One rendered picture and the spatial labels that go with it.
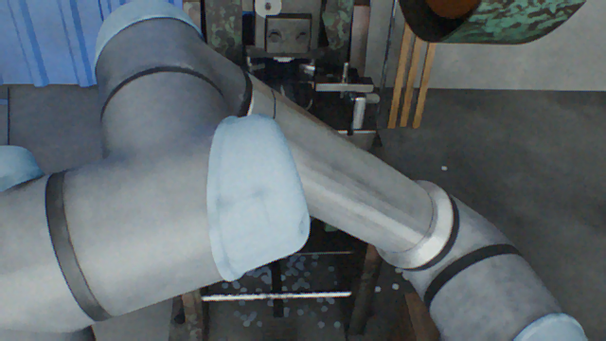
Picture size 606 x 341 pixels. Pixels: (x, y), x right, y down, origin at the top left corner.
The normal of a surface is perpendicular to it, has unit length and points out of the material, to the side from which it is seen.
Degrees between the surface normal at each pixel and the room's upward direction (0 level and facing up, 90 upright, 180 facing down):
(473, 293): 42
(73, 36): 90
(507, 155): 0
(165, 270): 76
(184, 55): 27
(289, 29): 90
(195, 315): 90
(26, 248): 37
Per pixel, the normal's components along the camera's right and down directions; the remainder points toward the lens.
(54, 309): 0.29, 0.51
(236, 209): 0.23, 0.09
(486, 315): -0.57, -0.46
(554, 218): 0.07, -0.74
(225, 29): 0.09, 0.67
